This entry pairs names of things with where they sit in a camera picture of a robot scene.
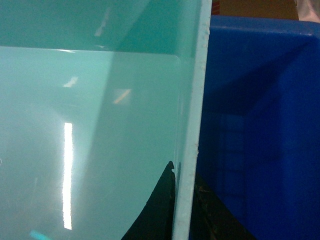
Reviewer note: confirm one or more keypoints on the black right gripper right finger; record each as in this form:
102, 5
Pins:
211, 219

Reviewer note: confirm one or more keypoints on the brown cardboard box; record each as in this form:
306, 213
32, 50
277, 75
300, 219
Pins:
273, 9

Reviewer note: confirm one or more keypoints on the dark blue plastic box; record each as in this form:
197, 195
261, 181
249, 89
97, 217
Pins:
259, 144

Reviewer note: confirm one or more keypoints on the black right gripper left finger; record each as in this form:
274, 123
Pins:
155, 222

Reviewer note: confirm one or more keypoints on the teal plastic storage box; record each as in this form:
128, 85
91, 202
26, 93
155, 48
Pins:
96, 98

